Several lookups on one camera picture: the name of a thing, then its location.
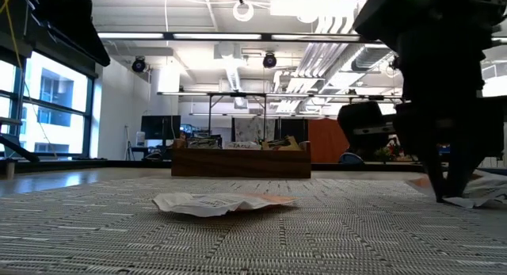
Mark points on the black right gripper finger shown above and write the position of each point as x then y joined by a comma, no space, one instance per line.
475,128
424,128

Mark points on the brown orange tea packet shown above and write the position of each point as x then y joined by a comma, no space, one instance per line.
273,143

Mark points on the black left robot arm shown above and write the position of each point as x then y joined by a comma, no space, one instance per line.
75,33

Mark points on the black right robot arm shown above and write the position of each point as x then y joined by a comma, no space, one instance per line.
396,13

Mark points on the wooden tea organizer box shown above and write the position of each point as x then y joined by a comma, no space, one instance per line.
237,164

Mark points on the small potted plant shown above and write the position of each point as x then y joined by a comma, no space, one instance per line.
382,153

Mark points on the blue chair back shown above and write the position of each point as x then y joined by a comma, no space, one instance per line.
350,159

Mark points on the orange partition panel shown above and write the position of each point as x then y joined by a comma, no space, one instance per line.
322,140

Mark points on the black partition panel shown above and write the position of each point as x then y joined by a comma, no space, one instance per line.
293,128

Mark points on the grey patterned partition panel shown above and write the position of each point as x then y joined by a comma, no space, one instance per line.
253,126

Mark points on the grey woven placemat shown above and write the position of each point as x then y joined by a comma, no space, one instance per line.
253,243

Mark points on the black computer monitor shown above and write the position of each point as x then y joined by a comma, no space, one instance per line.
160,127

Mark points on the long LED light bar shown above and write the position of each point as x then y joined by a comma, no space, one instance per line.
130,35

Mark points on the large black-framed window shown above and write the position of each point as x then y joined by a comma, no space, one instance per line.
55,88

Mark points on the black metal gantry frame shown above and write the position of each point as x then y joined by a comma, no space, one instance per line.
264,108
376,97

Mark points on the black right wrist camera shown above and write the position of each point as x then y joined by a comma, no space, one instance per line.
364,120

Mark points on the black hanging ceiling camera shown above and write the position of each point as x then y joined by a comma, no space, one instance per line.
138,64
269,61

